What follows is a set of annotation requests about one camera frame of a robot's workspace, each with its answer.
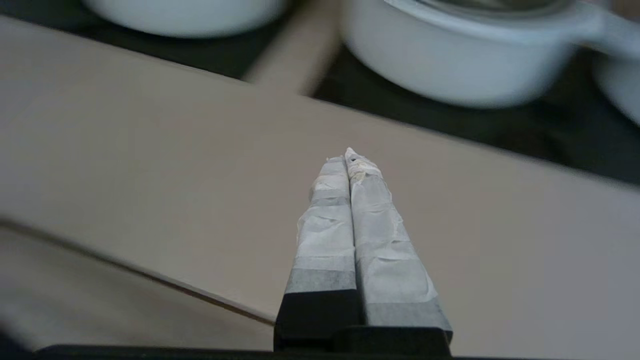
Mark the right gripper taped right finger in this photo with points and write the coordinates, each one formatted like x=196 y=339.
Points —
x=385 y=250

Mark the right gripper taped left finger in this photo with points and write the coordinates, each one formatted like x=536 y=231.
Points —
x=325 y=240

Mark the white shallow cooking pot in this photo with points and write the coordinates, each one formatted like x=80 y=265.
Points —
x=450 y=65
x=625 y=85

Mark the white deep cooking pot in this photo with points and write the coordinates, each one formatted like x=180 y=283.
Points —
x=190 y=17

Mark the black glass induction cooktop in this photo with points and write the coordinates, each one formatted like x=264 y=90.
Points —
x=550 y=130
x=200 y=52

